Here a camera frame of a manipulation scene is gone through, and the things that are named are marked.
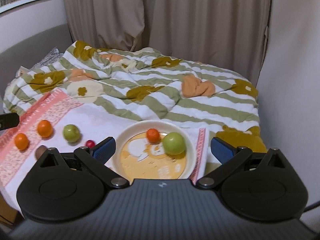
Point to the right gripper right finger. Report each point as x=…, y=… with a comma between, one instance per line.
x=231, y=158

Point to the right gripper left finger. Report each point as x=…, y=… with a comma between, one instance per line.
x=95, y=159

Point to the cherry tomato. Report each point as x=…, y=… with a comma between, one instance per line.
x=90, y=143

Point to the large orange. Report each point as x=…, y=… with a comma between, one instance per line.
x=44, y=128
x=21, y=141

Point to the green apple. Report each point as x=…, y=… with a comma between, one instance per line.
x=71, y=133
x=174, y=143

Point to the brown kiwi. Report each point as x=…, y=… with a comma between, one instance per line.
x=40, y=151

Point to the small mandarin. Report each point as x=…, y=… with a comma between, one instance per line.
x=153, y=135

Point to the cream bowl yellow cartoon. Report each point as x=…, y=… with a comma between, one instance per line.
x=136, y=158

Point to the small card box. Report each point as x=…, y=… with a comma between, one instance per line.
x=22, y=70

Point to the grey sofa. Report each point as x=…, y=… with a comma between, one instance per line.
x=31, y=50

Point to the grey patterned pillow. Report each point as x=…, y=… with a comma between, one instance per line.
x=50, y=58

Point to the green striped floral blanket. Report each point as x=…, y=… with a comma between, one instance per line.
x=147, y=85

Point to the beige curtain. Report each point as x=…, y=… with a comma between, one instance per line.
x=230, y=34

